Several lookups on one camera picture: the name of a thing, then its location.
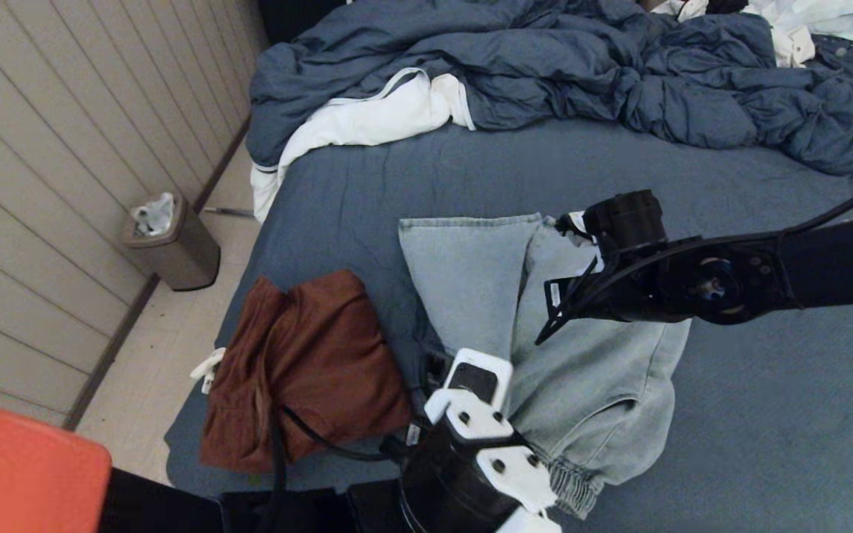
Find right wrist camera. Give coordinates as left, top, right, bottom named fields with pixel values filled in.
left=556, top=190, right=669, bottom=258

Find white clothes pile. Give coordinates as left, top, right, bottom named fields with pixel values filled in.
left=649, top=0, right=853, bottom=69

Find brown trash bin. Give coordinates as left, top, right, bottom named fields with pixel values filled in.
left=121, top=192, right=221, bottom=292

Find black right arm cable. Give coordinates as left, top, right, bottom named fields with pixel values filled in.
left=582, top=174, right=853, bottom=312

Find clear plastic bag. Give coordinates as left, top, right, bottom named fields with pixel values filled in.
left=130, top=192, right=175, bottom=238

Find black furniture panel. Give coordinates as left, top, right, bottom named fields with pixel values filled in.
left=256, top=0, right=353, bottom=47

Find brown shorts with white print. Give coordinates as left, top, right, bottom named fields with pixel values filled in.
left=191, top=269, right=414, bottom=475

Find bed with blue sheet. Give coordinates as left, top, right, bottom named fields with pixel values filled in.
left=165, top=118, right=853, bottom=533

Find crumpled blue duvet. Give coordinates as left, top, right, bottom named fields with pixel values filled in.
left=245, top=0, right=853, bottom=177

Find light blue denim shorts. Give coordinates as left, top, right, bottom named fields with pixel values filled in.
left=398, top=213, right=692, bottom=520

